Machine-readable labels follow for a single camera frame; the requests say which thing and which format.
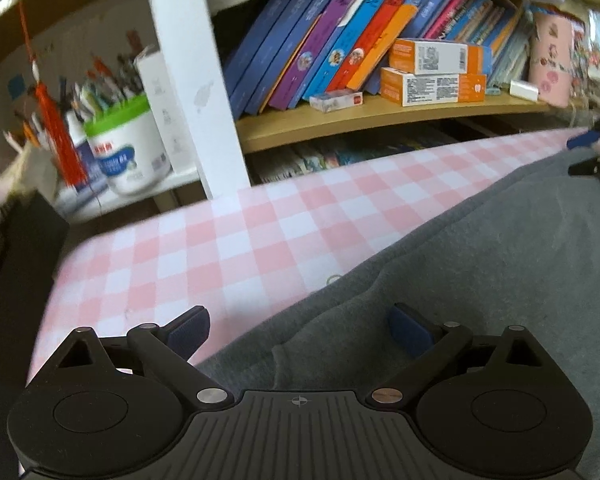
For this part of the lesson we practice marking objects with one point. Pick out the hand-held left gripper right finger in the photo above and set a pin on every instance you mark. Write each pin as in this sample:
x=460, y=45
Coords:
x=407, y=335

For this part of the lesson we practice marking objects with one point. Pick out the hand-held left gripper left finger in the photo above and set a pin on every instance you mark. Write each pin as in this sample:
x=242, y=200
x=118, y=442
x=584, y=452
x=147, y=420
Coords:
x=190, y=330

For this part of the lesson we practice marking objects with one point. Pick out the grey sweatshirt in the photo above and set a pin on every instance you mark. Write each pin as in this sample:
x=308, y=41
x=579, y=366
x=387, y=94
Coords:
x=480, y=260

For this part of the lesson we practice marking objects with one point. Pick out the white USB charger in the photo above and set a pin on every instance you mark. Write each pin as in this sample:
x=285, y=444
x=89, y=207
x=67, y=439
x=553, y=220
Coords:
x=524, y=90

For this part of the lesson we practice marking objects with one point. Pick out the pink sticker tumbler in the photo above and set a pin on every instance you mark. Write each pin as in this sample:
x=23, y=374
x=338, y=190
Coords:
x=555, y=60

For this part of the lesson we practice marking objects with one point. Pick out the pink checked cartoon table mat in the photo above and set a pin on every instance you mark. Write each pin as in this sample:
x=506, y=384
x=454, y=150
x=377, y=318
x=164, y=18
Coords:
x=205, y=240

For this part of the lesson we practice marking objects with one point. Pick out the orange white carton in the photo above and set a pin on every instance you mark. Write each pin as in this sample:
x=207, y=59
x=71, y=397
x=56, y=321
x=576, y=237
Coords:
x=430, y=87
x=440, y=56

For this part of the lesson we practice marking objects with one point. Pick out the black furniture panel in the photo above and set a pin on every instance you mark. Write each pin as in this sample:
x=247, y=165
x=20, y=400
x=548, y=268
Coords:
x=15, y=310

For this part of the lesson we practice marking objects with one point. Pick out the white tub with green lid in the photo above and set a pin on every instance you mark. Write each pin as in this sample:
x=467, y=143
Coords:
x=130, y=155

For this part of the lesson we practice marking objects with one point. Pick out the row of thin picture books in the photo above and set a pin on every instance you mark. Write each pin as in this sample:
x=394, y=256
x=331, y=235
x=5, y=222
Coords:
x=360, y=150

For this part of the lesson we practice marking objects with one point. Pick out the tall white carton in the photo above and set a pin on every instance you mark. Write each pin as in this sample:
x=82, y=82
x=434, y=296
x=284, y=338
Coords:
x=167, y=110

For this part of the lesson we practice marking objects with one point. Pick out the red tassel ornament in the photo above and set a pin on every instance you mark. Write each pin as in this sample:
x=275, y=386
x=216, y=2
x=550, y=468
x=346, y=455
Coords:
x=55, y=125

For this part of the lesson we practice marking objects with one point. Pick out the small red white box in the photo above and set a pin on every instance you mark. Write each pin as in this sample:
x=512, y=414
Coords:
x=336, y=100

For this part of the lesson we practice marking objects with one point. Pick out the bunch of pens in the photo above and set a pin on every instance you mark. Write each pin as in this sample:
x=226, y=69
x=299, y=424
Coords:
x=100, y=90

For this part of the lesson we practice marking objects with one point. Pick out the white wooden bookshelf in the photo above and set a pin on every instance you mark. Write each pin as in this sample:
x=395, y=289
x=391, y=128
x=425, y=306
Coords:
x=190, y=60

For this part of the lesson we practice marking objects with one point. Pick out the row of colourful books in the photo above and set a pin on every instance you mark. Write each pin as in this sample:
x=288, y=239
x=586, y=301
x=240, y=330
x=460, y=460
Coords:
x=330, y=35

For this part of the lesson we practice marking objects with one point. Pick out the white side shelf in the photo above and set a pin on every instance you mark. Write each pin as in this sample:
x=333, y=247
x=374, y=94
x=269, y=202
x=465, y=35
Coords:
x=80, y=35

